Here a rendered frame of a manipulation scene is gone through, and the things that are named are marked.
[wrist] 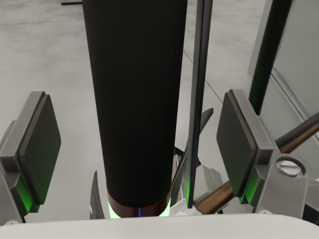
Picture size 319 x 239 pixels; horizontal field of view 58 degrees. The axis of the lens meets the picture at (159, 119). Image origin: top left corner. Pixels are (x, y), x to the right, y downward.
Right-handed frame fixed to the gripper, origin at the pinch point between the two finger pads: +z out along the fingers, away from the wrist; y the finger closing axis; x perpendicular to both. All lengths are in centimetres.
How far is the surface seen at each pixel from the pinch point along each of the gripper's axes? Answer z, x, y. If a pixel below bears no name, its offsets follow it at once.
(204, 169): 40, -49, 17
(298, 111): 87, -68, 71
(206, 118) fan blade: 29.4, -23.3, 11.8
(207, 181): 36, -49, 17
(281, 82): 108, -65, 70
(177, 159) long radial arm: 46, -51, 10
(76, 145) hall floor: 169, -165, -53
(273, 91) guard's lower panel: 113, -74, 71
